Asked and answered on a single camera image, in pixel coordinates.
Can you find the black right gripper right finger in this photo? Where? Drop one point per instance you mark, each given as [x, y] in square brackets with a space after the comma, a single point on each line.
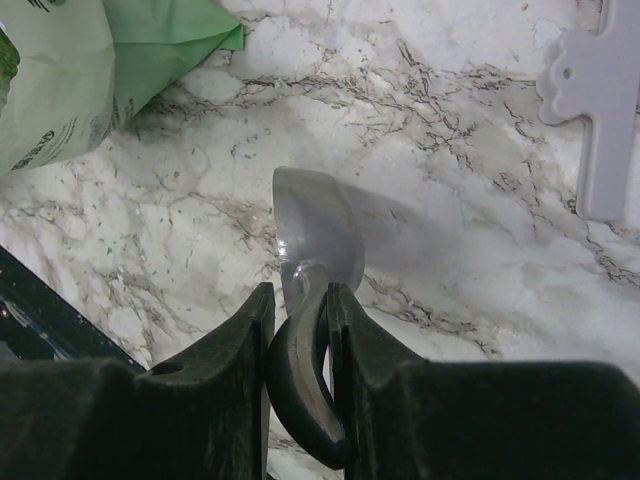
[414, 418]

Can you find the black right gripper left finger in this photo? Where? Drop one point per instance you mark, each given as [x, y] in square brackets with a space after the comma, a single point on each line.
[201, 414]

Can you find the silver metal scoop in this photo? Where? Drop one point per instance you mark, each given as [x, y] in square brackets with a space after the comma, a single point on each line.
[318, 242]

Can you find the green cat litter bag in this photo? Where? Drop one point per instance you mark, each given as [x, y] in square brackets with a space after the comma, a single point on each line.
[87, 67]

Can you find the grey plastic bag clip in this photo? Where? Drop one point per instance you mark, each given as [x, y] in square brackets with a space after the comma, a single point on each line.
[596, 78]

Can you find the green cat litter pellets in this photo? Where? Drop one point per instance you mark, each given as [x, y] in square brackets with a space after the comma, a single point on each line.
[9, 61]

